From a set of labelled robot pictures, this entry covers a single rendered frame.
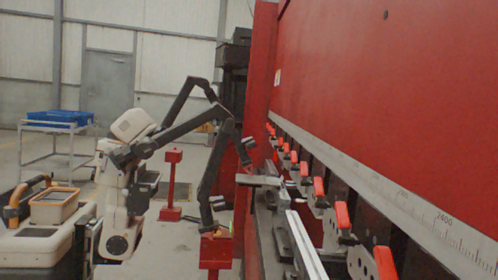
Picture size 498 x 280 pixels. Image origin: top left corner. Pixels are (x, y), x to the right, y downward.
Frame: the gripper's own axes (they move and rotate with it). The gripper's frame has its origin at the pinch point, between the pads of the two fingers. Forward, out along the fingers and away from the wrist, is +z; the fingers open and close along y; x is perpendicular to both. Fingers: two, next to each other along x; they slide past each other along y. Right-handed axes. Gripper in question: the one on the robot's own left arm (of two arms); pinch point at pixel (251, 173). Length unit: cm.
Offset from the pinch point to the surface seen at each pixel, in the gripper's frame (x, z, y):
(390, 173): -30, -25, -143
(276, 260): 1, 18, -75
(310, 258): -12, 15, -89
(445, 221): -28, -23, -158
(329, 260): -20, 34, -64
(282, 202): -10.7, 15.8, -25.7
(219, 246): 25, 15, -48
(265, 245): 3, 17, -63
